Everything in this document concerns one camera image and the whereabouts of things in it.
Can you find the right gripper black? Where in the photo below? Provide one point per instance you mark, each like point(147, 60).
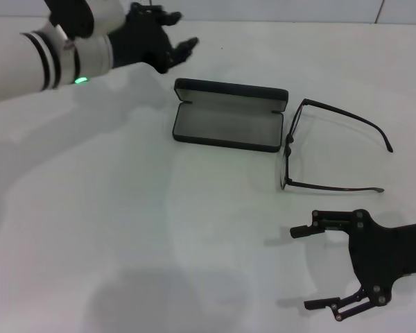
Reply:
point(391, 253)

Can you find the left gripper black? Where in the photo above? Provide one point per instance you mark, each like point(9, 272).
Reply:
point(138, 41)

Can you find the black glasses case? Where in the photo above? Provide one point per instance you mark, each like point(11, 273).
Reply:
point(229, 128)

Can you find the black glasses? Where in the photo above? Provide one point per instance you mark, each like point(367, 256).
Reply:
point(288, 145)

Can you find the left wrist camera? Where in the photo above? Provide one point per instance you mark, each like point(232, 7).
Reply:
point(73, 17)

